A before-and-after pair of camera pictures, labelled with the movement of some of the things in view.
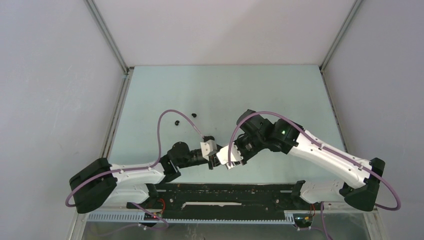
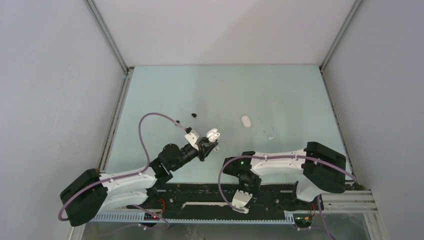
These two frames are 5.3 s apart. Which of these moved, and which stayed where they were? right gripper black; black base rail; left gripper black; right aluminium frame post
Moved: left gripper black; right gripper black
Stayed: black base rail; right aluminium frame post
